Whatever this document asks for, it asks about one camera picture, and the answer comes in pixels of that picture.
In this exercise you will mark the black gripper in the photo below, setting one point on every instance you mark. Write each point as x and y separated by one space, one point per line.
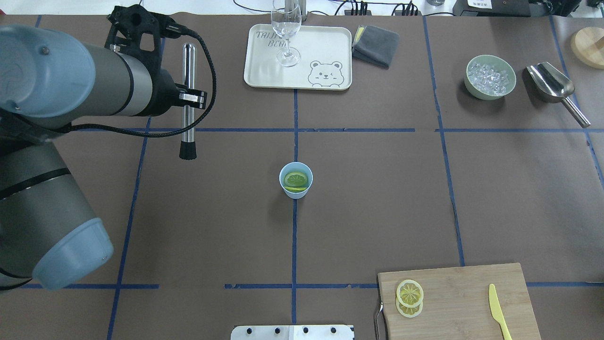
163 92

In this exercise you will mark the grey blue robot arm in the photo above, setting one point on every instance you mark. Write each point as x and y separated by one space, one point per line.
49 231

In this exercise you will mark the light blue plastic cup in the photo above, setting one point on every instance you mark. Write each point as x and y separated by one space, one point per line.
295 193

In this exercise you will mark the lime slice in cup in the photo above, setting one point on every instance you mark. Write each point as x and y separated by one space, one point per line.
296 179

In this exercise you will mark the yellow lemon slice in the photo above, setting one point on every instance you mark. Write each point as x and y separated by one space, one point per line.
409 293

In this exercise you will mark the wooden cup tree stand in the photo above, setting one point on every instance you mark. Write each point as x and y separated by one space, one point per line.
588 46

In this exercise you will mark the clear wine glass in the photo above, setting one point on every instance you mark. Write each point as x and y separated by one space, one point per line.
286 21

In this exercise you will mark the grey folded cloth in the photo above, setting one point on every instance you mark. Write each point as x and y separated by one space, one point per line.
375 45

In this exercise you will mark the green bowl of ice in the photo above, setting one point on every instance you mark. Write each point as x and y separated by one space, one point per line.
488 77

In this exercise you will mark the wooden cutting board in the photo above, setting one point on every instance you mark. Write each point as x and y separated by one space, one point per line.
456 304

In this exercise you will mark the steel ice scoop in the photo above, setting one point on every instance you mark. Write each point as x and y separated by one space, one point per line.
554 86

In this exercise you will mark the yellow plastic knife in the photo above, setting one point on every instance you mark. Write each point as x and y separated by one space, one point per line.
497 312

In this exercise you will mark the white camera pillar base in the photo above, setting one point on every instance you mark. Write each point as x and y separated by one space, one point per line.
293 332

